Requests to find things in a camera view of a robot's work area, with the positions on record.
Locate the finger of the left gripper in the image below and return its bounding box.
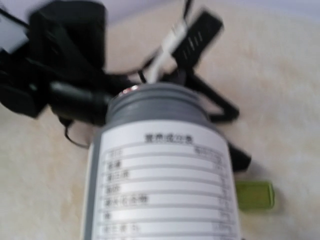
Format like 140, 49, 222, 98
185, 72, 240, 124
228, 142, 252, 173

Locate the green weekly pill organizer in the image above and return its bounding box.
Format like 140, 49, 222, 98
235, 180, 276, 211

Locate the orange pill bottle grey cap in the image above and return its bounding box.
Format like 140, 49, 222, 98
80, 83, 242, 240

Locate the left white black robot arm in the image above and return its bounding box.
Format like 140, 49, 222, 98
0, 0, 240, 136

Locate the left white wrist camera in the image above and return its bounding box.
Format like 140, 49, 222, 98
146, 9, 224, 84

